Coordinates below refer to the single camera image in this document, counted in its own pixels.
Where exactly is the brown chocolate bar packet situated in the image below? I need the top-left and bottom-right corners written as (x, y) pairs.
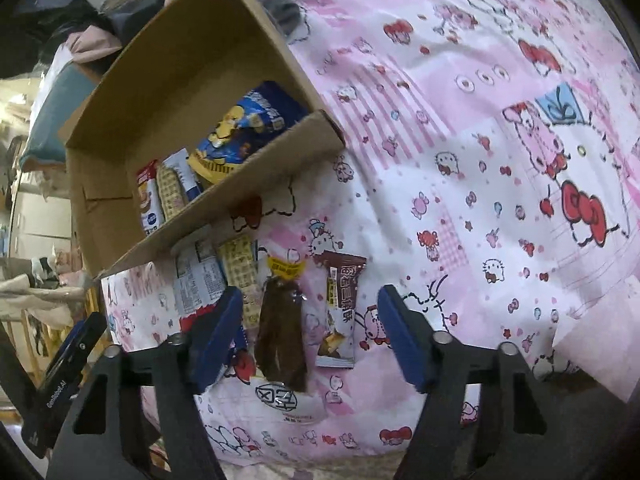
top-left (316, 250), bottom-right (367, 368)

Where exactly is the white red wafer packet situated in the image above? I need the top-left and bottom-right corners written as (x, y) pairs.
top-left (170, 226), bottom-right (227, 332)

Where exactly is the dark dried meat packet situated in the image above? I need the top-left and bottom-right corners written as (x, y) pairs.
top-left (254, 256), bottom-right (307, 392)

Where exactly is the yellow cracker packet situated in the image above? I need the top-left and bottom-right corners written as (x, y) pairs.
top-left (218, 235), bottom-right (262, 330)

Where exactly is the blue yellow chip bag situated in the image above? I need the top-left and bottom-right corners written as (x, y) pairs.
top-left (188, 80), bottom-right (308, 184)

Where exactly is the white paper sheet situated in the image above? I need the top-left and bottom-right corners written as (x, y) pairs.
top-left (552, 276), bottom-right (639, 403)

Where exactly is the red white biscuit packet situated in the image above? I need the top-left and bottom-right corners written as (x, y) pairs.
top-left (137, 160), bottom-right (165, 235)

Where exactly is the cracker packet in box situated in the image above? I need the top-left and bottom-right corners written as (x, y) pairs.
top-left (156, 162), bottom-right (188, 221)

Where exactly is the white blue snack packet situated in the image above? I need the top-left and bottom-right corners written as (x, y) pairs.
top-left (163, 148), bottom-right (202, 202)

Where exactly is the teal cushion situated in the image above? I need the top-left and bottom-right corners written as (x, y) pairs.
top-left (20, 62), bottom-right (101, 172)

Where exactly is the pink cartoon print bedsheet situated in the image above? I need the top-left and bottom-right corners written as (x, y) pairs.
top-left (98, 0), bottom-right (640, 468)

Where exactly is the pink clothing pile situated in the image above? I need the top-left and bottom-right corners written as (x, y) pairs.
top-left (65, 25), bottom-right (122, 64)

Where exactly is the brown cardboard box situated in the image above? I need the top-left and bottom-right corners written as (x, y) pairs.
top-left (61, 0), bottom-right (344, 278)

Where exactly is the dark grey cloth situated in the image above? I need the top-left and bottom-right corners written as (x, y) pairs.
top-left (258, 0), bottom-right (309, 44)

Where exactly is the wooden chair frame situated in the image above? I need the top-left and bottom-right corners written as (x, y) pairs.
top-left (1, 287), bottom-right (103, 386)

